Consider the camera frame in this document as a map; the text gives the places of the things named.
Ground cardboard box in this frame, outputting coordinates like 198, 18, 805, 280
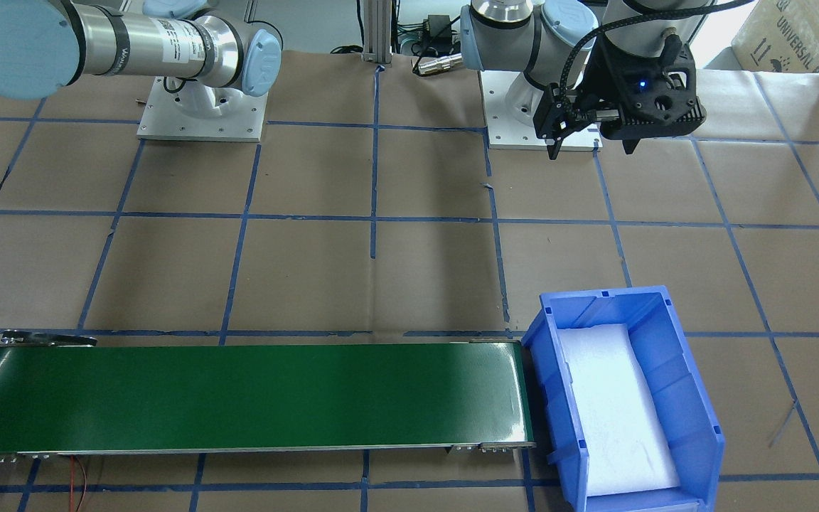
731, 1, 819, 73

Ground white foam pad bin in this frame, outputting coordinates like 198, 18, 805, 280
559, 324, 680, 498

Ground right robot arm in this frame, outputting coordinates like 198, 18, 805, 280
0, 1, 283, 119

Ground silver cylindrical connector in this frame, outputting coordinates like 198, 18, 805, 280
413, 54, 464, 78

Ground aluminium frame post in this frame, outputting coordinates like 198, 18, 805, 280
360, 1, 396, 67

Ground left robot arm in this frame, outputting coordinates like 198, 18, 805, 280
459, 1, 712, 159

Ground green conveyor belt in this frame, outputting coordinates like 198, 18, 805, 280
0, 341, 535, 456

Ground red black conveyor wires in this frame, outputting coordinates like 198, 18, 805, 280
68, 457, 90, 512

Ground black power adapter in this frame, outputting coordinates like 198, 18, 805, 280
423, 14, 453, 40

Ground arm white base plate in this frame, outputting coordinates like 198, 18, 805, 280
481, 68, 602, 151
136, 77, 267, 143

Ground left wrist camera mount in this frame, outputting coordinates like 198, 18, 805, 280
579, 29, 707, 142

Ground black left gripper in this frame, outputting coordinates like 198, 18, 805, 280
532, 39, 641, 161

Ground blue plastic bin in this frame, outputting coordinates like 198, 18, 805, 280
523, 286, 726, 511

